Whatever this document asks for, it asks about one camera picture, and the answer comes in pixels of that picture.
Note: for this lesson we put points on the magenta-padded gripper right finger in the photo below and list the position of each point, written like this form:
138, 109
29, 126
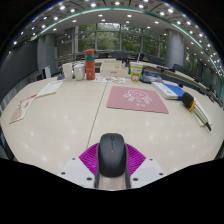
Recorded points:
136, 160

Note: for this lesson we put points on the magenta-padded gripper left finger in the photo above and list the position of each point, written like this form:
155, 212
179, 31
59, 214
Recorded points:
87, 160

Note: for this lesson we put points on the black computer mouse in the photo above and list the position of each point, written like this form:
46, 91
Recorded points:
112, 155

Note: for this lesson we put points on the pink mouse pad white print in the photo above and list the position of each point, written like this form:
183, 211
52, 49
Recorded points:
136, 98

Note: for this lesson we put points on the blue and white book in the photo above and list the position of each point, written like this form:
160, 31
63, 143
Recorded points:
168, 90

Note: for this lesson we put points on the red and white booklet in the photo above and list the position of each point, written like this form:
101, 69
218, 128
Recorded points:
22, 108

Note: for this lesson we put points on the white mug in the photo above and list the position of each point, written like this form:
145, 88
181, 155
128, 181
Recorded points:
67, 71
79, 72

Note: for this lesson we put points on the paper cup green print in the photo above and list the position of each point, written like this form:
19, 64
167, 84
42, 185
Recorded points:
136, 71

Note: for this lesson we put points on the red drink bottle green band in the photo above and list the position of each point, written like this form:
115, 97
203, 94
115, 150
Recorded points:
90, 66

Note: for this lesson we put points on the white cardboard box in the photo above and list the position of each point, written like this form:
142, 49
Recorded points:
114, 69

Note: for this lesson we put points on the black office chairs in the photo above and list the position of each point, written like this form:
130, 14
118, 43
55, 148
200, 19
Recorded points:
176, 68

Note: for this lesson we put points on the ceiling lights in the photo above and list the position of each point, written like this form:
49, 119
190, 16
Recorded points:
128, 15

